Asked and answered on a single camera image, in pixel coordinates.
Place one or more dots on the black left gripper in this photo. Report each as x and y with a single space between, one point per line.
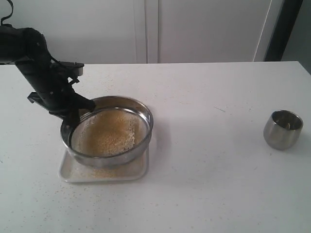
53 93

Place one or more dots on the round steel mesh sieve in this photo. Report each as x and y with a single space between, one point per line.
143 133

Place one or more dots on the stainless steel cup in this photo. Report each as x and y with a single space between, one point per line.
282 129

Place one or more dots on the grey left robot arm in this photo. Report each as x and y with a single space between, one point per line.
24 44

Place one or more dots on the yellow and white grain mix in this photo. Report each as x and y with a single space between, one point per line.
105 134

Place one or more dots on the white square tray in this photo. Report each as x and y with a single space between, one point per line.
67 162

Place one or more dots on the yellow millet in tray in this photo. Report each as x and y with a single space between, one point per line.
132 169

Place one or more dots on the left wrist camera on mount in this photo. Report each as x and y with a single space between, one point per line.
69 71

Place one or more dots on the dark door frame post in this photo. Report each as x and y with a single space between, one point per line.
282 30

